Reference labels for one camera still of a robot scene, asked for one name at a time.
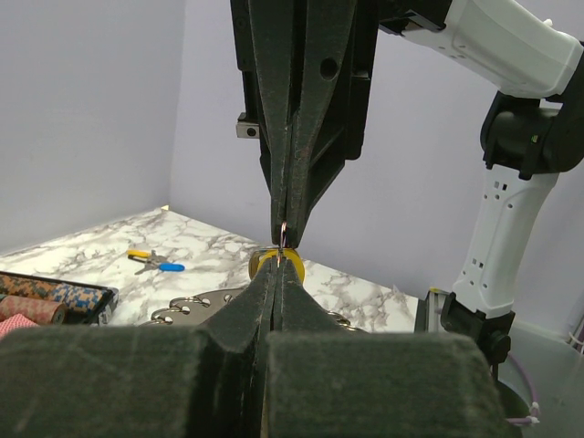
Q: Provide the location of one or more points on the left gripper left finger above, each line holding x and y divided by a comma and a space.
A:
189, 381

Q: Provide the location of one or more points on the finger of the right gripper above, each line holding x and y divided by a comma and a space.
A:
271, 25
328, 29

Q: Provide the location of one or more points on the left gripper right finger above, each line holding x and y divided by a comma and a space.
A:
338, 383

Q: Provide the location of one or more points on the metal disc with keyrings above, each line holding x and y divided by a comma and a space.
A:
219, 310

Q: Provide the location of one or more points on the key with yellow tag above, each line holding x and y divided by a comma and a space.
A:
148, 255
280, 253

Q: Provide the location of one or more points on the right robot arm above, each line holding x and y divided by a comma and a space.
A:
530, 136

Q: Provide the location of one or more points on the key with blue tag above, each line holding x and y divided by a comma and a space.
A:
151, 265

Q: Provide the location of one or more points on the black poker chip case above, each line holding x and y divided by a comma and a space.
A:
49, 301

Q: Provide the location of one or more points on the pink playing cards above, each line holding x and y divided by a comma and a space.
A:
15, 322

